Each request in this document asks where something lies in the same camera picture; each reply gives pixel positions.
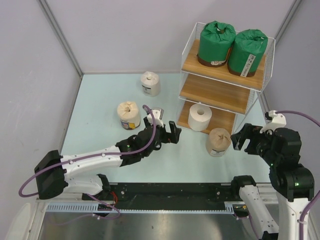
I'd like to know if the white wire wooden shelf rack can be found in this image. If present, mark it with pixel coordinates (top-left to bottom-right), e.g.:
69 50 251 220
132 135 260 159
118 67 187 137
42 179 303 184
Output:
177 22 276 134

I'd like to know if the green paper roll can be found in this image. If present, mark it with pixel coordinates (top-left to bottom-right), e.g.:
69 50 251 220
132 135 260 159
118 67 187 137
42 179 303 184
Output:
197 21 236 68

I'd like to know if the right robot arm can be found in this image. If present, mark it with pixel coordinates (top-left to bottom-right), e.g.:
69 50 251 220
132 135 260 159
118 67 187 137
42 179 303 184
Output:
230 123 316 240

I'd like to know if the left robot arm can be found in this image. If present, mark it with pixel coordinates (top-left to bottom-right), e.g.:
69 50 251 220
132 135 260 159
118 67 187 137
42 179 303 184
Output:
34 118 182 200

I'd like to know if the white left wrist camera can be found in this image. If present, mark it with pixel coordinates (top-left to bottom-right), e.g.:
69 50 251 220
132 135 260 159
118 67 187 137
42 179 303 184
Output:
147 107 165 128

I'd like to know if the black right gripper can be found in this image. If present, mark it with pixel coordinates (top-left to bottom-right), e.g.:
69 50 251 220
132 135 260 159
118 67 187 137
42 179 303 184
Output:
229 121 279 164

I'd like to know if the cream cartoon roll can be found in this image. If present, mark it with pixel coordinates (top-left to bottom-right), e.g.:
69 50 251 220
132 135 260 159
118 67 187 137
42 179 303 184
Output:
117 101 141 130

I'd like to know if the unwrapped white paper roll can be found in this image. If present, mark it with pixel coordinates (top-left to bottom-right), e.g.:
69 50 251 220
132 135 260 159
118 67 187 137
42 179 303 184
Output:
188 104 212 132

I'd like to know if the white slotted cable duct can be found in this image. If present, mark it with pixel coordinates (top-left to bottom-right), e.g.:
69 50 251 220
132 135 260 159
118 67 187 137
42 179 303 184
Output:
46 202 248 215

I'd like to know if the brown paper roll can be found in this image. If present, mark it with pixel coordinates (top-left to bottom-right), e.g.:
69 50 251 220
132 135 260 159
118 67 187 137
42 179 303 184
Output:
205 128 232 157

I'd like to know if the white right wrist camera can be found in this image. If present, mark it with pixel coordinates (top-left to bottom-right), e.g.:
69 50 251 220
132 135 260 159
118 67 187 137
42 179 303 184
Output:
259 110 287 134

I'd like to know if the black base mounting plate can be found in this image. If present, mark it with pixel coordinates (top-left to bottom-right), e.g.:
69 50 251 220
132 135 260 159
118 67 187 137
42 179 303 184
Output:
95 182 242 209

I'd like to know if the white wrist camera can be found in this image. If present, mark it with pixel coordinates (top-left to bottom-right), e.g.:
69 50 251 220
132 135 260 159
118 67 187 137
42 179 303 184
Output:
147 107 165 128
259 110 287 134

